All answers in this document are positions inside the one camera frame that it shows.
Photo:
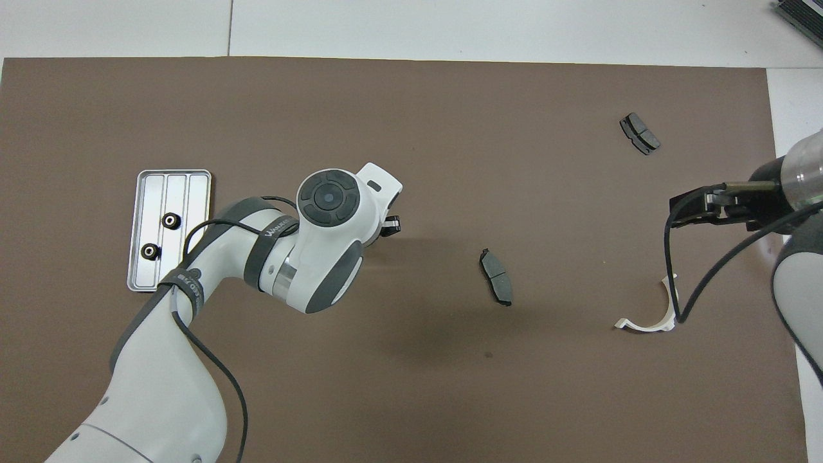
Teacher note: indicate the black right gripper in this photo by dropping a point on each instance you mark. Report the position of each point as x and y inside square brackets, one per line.
[762, 206]

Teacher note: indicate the large black bearing gear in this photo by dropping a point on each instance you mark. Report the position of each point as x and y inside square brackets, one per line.
[170, 221]
[150, 251]

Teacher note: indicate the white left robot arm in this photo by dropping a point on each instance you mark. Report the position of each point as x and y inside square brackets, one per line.
[161, 399]

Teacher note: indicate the silver metal tray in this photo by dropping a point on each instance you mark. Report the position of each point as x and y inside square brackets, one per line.
[154, 193]

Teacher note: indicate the short grey brake pad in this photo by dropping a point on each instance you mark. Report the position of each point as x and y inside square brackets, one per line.
[636, 132]

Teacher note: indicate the long grey brake pad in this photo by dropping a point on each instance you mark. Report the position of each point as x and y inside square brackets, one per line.
[495, 273]

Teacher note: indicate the brown table mat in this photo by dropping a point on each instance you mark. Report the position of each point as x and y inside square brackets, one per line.
[450, 386]

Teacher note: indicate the dark ribbed device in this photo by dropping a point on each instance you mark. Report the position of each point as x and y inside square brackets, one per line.
[804, 11]

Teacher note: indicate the white curved plastic bracket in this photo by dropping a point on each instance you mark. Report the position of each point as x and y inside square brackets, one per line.
[649, 328]

